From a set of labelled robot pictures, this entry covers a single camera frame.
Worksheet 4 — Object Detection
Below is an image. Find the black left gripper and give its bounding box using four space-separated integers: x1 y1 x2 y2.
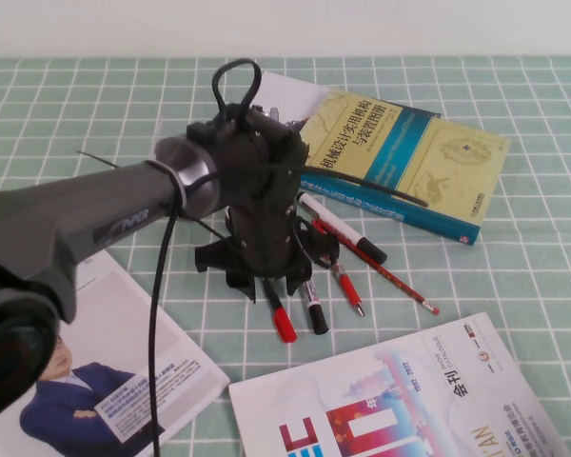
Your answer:
193 202 314 305

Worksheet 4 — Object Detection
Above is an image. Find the black pen with red cap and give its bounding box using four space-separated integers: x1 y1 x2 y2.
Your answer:
263 278 299 345

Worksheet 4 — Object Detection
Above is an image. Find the red gel pen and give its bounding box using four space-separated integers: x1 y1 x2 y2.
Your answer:
310 217 366 318

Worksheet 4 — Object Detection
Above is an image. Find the labelled marker with black cap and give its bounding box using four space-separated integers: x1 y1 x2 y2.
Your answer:
300 278 329 336

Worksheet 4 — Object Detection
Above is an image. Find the white marker with black cap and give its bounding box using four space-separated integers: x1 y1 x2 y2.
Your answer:
295 191 389 267

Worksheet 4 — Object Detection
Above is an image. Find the red pencil with eraser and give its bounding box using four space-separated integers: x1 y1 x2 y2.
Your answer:
319 227 442 316

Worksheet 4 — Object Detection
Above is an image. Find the white show catalogue magazine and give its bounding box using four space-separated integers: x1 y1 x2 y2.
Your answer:
227 311 571 457

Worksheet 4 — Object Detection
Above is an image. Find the magazine with man on cover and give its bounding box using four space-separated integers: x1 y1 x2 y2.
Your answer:
0 247 231 457

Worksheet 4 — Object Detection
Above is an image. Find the yellow and blue hardcover book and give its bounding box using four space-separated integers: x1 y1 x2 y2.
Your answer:
294 88 513 247

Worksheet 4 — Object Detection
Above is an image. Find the white paper sheet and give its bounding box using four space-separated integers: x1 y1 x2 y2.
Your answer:
250 70 330 130

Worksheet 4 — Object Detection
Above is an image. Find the green checked tablecloth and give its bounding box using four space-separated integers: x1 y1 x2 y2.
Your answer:
0 56 571 457

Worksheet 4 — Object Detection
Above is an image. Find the black cable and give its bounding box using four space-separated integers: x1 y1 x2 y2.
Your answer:
147 57 430 457

